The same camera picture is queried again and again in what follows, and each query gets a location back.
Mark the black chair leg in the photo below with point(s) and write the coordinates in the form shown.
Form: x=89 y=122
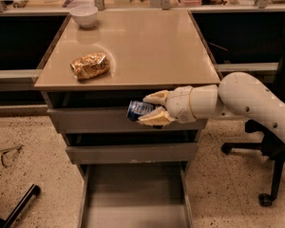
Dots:
x=34 y=190

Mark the grey drawer cabinet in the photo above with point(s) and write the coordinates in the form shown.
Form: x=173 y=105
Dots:
x=148 y=50

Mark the crumpled golden snack bag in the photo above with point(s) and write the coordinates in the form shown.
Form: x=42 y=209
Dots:
x=90 y=66

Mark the black office chair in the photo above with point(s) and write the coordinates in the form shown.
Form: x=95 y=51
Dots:
x=271 y=146

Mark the middle grey drawer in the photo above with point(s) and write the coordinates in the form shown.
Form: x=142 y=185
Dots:
x=163 y=152

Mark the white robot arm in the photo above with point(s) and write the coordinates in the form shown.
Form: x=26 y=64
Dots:
x=238 y=95

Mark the blue pepsi can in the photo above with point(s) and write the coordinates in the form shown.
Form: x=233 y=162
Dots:
x=137 y=109

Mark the bottom grey open drawer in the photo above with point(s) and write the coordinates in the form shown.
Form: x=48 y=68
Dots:
x=135 y=195

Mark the top grey drawer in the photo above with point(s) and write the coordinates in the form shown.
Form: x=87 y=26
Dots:
x=106 y=120

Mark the white bowl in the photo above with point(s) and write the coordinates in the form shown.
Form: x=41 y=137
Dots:
x=84 y=16

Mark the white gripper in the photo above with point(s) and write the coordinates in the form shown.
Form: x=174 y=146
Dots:
x=180 y=104

